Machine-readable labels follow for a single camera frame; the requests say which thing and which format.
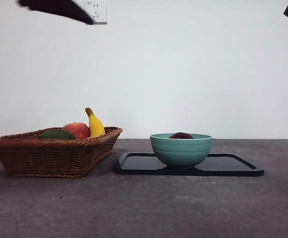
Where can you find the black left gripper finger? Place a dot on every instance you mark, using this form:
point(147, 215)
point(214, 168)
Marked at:
point(59, 8)

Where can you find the dark purple plum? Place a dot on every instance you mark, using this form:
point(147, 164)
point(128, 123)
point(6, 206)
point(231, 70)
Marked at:
point(181, 136)

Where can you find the teal ribbed bowl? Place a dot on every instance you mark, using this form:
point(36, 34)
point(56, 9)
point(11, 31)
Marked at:
point(181, 153)

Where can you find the red apple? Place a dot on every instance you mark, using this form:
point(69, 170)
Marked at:
point(78, 129)

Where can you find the yellow banana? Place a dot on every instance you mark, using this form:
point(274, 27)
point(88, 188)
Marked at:
point(96, 125)

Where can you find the green fruit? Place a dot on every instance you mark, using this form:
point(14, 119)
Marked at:
point(55, 134)

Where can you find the brown wicker basket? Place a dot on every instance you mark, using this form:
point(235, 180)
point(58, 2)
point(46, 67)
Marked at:
point(47, 158)

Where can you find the black rectangular tray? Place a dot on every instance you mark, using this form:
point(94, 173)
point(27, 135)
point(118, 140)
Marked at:
point(139, 166)

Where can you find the white wall socket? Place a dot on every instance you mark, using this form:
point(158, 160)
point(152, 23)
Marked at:
point(101, 10)

